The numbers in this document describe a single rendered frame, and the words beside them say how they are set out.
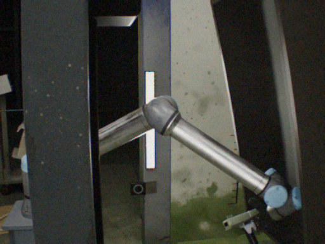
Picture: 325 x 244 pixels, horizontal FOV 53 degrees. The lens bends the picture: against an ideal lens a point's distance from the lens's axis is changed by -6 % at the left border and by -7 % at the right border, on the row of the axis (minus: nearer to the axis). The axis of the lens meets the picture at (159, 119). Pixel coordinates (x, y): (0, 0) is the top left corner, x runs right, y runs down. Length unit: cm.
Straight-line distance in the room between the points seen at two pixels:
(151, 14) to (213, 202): 135
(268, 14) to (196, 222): 147
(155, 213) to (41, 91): 219
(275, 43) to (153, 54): 77
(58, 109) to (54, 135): 2
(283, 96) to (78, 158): 176
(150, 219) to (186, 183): 35
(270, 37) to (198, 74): 60
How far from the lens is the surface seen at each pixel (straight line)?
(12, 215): 168
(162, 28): 225
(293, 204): 153
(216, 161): 133
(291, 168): 208
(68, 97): 26
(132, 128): 151
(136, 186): 230
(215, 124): 235
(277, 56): 194
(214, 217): 254
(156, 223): 245
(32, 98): 26
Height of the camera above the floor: 128
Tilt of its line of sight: 8 degrees down
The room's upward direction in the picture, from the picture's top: straight up
